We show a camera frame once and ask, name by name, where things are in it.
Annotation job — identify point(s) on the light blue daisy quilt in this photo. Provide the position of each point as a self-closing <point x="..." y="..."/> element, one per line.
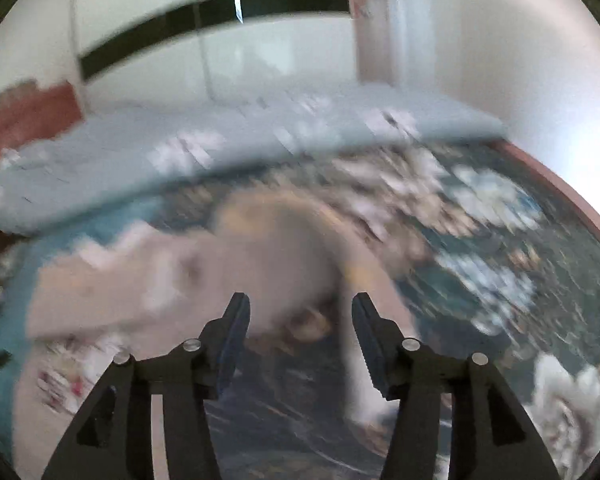
<point x="135" y="149"/>

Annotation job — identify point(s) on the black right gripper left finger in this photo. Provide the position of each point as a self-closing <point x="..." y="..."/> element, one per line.
<point x="110" y="436"/>

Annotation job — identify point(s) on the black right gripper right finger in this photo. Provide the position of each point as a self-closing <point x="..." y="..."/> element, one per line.
<point x="492" y="435"/>

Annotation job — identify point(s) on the pink fuzzy sweater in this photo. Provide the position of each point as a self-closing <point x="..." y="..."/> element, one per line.
<point x="149" y="290"/>

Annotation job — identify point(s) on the white wardrobe with black stripe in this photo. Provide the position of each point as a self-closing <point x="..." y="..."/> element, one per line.
<point x="178" y="53"/>

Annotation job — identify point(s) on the red-brown wooden headboard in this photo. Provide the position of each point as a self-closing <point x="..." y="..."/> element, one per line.
<point x="38" y="115"/>

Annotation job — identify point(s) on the floral bed blanket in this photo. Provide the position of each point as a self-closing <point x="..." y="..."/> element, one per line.
<point x="513" y="273"/>

